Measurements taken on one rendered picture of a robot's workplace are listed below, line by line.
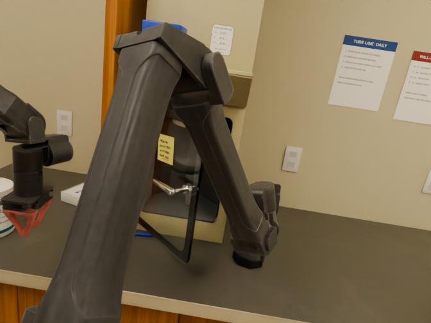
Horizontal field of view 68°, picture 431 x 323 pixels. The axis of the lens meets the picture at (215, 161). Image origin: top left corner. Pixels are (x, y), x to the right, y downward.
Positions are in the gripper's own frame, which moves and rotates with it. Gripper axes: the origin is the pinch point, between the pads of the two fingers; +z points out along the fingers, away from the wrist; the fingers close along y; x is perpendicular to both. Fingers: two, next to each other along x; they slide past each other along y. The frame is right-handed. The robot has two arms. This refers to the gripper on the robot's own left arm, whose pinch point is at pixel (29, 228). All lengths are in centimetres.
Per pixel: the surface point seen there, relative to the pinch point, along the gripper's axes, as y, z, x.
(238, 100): 25, -34, -45
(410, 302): 12, 15, -104
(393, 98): 69, -40, -112
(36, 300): 6.5, 26.6, 2.3
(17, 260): 8.4, 15.8, 8.2
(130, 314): 4.8, 25.5, -24.1
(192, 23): 31, -52, -29
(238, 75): 19, -41, -43
